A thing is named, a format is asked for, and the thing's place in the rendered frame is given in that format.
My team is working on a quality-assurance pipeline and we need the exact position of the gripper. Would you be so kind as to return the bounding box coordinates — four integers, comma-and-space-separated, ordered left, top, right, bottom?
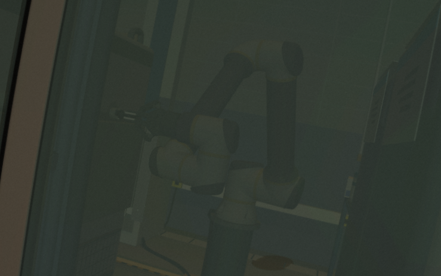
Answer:
109, 107, 160, 135

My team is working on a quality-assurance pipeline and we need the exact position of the dark grey trolley cabinet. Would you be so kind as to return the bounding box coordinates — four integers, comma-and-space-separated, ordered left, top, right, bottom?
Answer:
329, 0, 441, 276

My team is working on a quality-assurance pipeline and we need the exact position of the blue upright pole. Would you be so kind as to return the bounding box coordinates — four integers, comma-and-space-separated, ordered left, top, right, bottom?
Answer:
145, 0, 180, 105

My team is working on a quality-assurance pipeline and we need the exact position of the small white box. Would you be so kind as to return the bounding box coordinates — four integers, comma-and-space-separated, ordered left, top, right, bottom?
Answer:
119, 206, 141, 247

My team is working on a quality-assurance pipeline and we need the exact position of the brown round floor disc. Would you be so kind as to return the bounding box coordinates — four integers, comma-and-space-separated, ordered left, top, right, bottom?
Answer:
251, 254, 294, 271

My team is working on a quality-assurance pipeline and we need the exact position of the grey notice panel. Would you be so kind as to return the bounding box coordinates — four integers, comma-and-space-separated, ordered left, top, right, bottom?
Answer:
372, 4, 441, 145

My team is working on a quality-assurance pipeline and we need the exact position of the blue door frame post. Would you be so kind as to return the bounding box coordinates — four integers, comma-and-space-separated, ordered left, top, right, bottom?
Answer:
20, 0, 122, 276

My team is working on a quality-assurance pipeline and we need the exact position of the beige wall pillar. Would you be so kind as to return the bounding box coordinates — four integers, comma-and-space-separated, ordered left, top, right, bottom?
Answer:
0, 0, 67, 276

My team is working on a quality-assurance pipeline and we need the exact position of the dark floor cable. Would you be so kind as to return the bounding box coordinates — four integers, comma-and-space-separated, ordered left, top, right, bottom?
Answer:
140, 237, 191, 276

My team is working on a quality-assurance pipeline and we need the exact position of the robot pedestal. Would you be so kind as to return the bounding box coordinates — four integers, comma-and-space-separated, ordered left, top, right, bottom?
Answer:
201, 210, 258, 276

